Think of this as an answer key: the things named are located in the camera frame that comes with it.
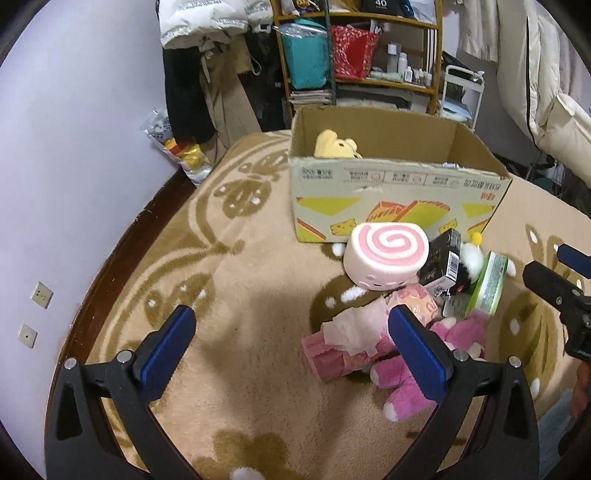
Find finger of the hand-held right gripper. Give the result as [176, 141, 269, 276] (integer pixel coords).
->
[556, 243, 591, 281]
[523, 261, 591, 360]

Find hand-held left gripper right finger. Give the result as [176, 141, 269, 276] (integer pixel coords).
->
[387, 305, 541, 480]

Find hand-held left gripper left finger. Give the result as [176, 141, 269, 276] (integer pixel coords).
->
[44, 305, 197, 480]

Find magenta plush toy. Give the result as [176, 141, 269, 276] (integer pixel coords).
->
[369, 309, 489, 423]

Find pink patterned packet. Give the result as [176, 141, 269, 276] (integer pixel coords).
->
[385, 284, 440, 327]

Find pink tissue pack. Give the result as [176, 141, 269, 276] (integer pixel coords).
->
[302, 300, 400, 384]

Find white fluffy plush toy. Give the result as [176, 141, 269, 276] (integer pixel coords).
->
[456, 232, 485, 296]

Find pink swirl roll plush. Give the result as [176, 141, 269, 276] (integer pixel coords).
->
[343, 222, 431, 291]

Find printed cardboard box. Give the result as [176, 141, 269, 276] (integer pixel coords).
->
[288, 106, 513, 244]

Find person's right hand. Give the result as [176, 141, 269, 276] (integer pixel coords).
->
[570, 364, 591, 417]

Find small silver packet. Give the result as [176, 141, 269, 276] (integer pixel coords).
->
[442, 293, 472, 320]

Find green wet wipes pack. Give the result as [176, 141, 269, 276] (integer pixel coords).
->
[465, 251, 509, 318]

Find black carton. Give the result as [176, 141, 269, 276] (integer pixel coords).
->
[416, 229, 462, 297]

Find person's blue jeans leg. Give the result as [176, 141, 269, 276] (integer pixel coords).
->
[537, 390, 579, 468]

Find cream padded lounge chair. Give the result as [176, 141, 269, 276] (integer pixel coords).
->
[496, 0, 591, 163]

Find clear plastic bag of toys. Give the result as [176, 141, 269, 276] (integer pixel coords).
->
[141, 108, 214, 186]

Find white trolley cart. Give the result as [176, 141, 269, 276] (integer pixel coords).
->
[438, 65, 486, 128]

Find yellow plush toy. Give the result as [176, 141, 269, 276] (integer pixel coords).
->
[314, 129, 361, 159]

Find wide stack of books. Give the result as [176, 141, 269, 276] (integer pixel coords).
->
[335, 86, 432, 112]

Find pale patterned curtain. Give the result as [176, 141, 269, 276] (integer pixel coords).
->
[457, 0, 502, 64]

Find beige hanging trousers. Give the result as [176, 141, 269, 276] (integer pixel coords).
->
[198, 44, 262, 161]

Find group of cosmetic bottles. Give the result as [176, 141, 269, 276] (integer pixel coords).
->
[369, 43, 435, 86]

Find black hanging garment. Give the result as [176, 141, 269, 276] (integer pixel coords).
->
[163, 46, 216, 145]

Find narrow stack of books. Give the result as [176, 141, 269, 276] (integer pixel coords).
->
[290, 90, 332, 106]

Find black hanging coat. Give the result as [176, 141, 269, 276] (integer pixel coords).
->
[244, 28, 286, 133]

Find white plastic bag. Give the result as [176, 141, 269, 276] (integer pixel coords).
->
[409, 0, 438, 24]

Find red patterned bag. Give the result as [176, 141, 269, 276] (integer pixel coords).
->
[331, 25, 380, 79]

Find wooden shelf rack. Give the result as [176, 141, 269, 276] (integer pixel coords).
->
[272, 0, 445, 116]

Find teal bag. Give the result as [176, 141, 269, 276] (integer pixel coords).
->
[279, 18, 334, 91]

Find white puffer jacket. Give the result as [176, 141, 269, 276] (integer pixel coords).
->
[157, 0, 276, 51]

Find purple patterned bag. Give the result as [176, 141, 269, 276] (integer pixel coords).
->
[281, 0, 329, 14]

